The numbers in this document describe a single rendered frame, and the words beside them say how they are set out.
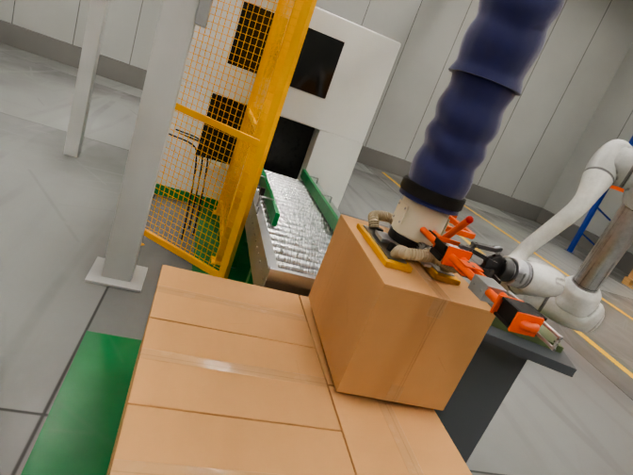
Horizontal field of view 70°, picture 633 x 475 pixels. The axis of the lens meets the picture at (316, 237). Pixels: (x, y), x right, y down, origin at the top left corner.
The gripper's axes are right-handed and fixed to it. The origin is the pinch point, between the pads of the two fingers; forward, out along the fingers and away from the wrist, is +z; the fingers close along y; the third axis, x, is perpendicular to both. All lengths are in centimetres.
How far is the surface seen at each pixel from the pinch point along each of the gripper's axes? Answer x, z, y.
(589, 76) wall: 937, -789, -277
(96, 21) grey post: 350, 183, -13
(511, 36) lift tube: 15, 5, -63
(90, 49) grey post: 350, 183, 11
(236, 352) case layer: 12, 50, 56
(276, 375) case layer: 3, 38, 56
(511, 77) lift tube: 15, -1, -53
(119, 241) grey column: 136, 104, 85
